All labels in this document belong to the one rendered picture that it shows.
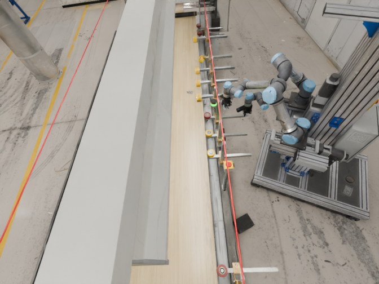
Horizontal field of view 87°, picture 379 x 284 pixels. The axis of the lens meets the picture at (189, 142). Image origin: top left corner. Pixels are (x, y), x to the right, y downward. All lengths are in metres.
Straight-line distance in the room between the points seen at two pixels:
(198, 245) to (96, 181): 1.56
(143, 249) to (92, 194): 0.10
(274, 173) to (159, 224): 2.56
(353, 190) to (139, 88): 2.97
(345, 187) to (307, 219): 0.59
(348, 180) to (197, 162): 1.92
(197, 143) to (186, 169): 0.30
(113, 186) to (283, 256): 2.64
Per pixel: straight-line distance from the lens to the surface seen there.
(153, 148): 0.34
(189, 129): 2.20
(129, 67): 0.37
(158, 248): 0.31
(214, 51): 4.50
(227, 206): 2.04
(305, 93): 2.33
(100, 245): 0.23
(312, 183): 2.94
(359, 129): 2.16
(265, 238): 2.77
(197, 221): 1.80
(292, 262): 2.82
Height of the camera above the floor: 2.66
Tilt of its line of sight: 57 degrees down
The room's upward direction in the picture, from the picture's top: 8 degrees counter-clockwise
